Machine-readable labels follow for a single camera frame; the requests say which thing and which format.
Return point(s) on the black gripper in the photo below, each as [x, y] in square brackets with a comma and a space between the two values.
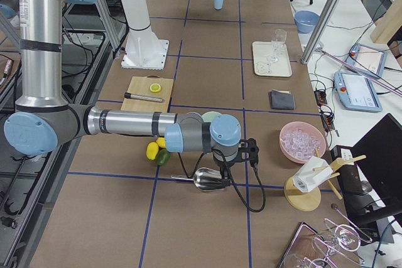
[223, 165]

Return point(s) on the green bowl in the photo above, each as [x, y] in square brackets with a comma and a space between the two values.
[210, 116]

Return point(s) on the light blue cup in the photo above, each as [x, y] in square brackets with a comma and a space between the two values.
[218, 4]

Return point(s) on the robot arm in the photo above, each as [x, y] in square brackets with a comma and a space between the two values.
[44, 120]

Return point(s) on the steel ice scoop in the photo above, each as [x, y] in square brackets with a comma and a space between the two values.
[205, 179]

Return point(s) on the pink bowl with ice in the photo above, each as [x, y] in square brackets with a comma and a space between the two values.
[299, 141]

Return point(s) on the blue bowl with fork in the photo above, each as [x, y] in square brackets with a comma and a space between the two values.
[306, 21]

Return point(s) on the grey yellow cloth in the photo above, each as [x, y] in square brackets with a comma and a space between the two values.
[281, 100]

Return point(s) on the wooden mug tree stand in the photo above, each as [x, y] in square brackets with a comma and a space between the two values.
[307, 202]

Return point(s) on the green lime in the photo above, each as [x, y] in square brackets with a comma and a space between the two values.
[162, 157]

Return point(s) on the yellow lemon back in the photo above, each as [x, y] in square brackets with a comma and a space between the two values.
[161, 142]

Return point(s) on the yellow lemon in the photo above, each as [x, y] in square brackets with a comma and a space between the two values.
[161, 142]
[152, 150]

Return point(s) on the white bear tray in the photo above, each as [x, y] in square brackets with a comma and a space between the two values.
[263, 66]

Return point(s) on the yellow lemon front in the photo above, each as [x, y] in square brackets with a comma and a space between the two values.
[152, 150]

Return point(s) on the half lemon slice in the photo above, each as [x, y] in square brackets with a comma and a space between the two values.
[155, 88]

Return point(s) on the wine glass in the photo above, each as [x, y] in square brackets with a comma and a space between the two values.
[277, 41]

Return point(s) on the near teach pendant tablet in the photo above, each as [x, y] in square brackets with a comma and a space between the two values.
[356, 92]

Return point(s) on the teach pendant tablet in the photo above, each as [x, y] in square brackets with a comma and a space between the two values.
[356, 92]
[367, 59]

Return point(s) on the wooden cutting board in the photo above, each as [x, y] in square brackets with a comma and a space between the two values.
[140, 85]

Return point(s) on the black monitor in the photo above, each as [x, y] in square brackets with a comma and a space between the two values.
[382, 169]

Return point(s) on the steel muddler black cap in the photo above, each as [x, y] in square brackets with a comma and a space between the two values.
[147, 98]

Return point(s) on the far teach pendant tablet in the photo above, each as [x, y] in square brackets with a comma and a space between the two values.
[367, 59]

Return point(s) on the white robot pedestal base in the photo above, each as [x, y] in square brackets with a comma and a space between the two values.
[143, 48]

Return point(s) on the aluminium frame post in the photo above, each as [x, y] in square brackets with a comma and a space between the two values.
[317, 33]

